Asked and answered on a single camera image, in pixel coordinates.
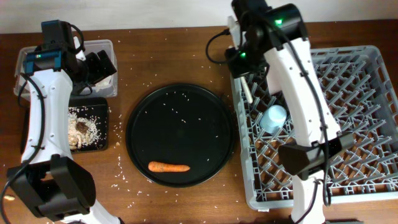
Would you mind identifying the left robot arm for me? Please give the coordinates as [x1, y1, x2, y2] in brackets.
[5, 20, 121, 223]

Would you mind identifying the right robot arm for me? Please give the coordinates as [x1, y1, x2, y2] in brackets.
[231, 0, 354, 223]

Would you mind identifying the grey dishwasher rack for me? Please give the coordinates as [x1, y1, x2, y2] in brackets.
[231, 45, 397, 212]

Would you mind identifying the round black tray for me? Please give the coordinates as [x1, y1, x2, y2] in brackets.
[125, 84, 235, 188]

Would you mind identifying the blue cup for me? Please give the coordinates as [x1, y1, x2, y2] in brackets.
[259, 105, 287, 134]

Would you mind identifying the rice and peanut waste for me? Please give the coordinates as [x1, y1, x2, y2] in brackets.
[68, 106, 103, 152]

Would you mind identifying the black rectangular tray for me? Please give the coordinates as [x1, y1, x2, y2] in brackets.
[39, 97, 108, 155]

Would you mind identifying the orange carrot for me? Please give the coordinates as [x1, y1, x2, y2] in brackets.
[148, 161, 190, 172]

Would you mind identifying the white plastic fork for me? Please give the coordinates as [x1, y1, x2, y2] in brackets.
[239, 76, 253, 104]

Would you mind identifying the clear plastic bin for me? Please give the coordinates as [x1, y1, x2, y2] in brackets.
[13, 39, 118, 98]

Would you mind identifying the peanut on table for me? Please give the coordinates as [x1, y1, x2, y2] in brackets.
[4, 195, 15, 201]

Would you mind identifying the white tissue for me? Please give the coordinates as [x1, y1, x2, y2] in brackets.
[93, 76, 113, 91]

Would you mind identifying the brown food scrap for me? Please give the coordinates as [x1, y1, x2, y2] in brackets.
[75, 121, 89, 134]

